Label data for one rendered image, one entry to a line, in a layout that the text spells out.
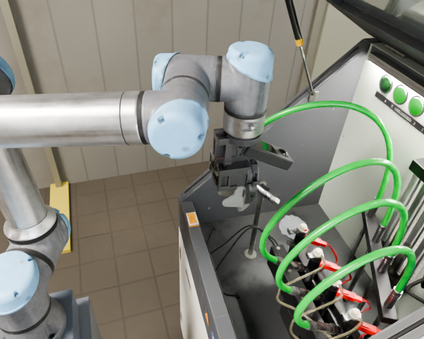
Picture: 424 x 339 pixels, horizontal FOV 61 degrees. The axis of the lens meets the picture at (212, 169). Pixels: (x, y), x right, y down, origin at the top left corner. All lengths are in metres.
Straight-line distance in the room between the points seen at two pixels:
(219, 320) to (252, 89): 0.58
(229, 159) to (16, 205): 0.46
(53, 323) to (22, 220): 0.26
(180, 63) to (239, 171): 0.23
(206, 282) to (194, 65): 0.61
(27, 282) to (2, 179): 0.22
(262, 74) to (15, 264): 0.64
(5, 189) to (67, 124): 0.35
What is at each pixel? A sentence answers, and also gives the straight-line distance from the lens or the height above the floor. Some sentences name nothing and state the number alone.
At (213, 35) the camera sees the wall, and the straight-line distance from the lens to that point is 2.42.
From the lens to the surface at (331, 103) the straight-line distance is 0.83.
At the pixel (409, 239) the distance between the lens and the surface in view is 1.05.
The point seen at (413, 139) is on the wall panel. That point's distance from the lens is 1.03.
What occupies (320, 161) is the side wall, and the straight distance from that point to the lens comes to 1.29.
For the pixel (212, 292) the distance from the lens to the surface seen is 0.99.
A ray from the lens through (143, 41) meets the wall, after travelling 2.32.
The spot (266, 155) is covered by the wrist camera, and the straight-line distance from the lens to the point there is 0.69.
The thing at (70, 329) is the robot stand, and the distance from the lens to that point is 1.04.
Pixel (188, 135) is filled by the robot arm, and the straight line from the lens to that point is 0.46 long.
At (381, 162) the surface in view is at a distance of 0.78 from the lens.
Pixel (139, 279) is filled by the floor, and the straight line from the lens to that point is 2.17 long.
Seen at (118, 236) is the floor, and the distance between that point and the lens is 2.38.
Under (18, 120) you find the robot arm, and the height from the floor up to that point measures 1.52.
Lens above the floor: 1.79
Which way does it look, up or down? 39 degrees down
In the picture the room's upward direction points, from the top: 3 degrees clockwise
